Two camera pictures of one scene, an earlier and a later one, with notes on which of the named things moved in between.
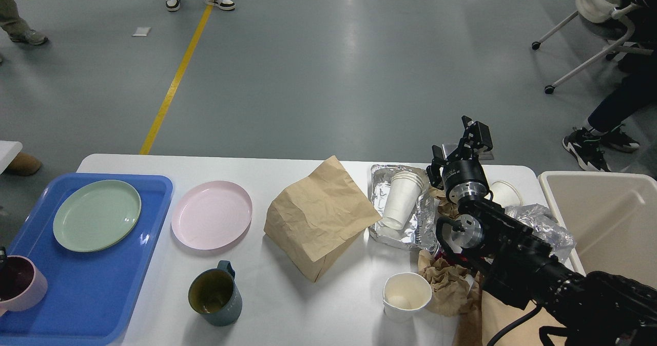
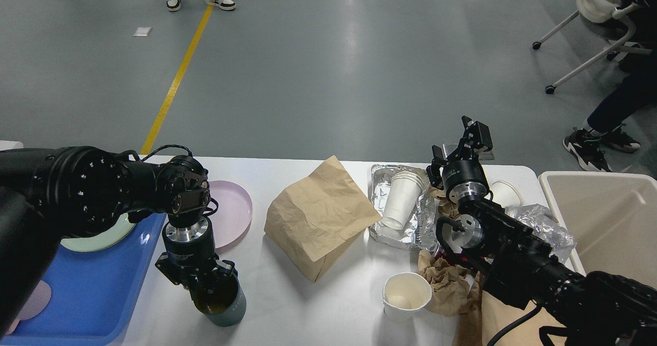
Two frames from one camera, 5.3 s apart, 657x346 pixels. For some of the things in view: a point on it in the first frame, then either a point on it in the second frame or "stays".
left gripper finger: (3, 258) -> (191, 256)
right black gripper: (464, 181) stays
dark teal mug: (214, 294) stays
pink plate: (211, 214) stays
